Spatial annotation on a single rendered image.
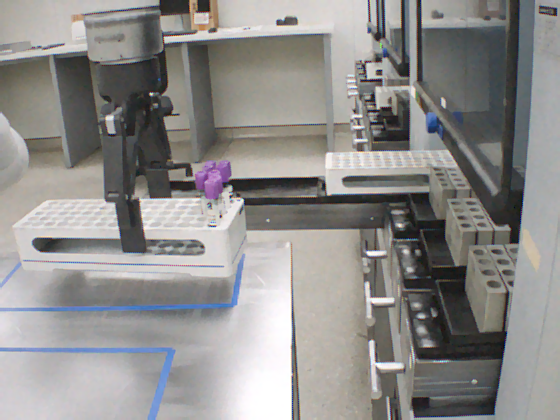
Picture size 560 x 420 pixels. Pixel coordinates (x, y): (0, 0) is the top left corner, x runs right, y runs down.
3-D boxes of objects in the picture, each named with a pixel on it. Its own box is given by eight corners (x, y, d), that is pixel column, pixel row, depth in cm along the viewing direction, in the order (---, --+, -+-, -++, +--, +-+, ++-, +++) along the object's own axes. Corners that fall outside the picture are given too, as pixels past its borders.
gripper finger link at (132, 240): (139, 196, 67) (136, 198, 66) (147, 251, 70) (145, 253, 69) (116, 196, 68) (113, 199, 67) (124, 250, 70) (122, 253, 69)
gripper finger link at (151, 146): (119, 111, 69) (122, 103, 70) (145, 170, 78) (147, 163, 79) (148, 109, 68) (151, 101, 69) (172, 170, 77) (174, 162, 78)
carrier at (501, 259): (522, 341, 58) (529, 292, 56) (503, 342, 58) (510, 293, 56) (497, 288, 68) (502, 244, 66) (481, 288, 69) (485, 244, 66)
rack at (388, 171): (478, 180, 110) (480, 149, 108) (491, 198, 101) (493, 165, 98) (327, 183, 113) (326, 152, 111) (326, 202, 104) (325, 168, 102)
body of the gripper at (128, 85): (112, 56, 71) (121, 126, 74) (82, 66, 63) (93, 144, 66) (167, 52, 69) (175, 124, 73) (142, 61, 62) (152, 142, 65)
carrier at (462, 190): (468, 226, 86) (470, 189, 84) (454, 227, 86) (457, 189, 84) (454, 199, 97) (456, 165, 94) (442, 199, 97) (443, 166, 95)
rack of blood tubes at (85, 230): (248, 241, 78) (244, 198, 76) (232, 277, 69) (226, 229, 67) (55, 238, 83) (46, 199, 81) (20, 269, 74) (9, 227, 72)
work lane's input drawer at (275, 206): (491, 208, 114) (494, 166, 110) (509, 237, 101) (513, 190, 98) (140, 216, 122) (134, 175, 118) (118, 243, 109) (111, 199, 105)
